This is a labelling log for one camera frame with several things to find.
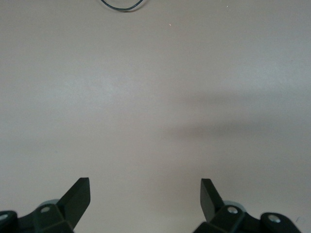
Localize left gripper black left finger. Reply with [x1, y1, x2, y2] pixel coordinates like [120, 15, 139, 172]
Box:
[0, 178, 91, 233]

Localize thin dark loop cable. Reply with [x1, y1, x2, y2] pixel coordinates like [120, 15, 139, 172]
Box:
[100, 0, 144, 12]

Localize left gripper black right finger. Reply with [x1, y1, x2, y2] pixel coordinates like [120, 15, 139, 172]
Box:
[193, 179, 302, 233]

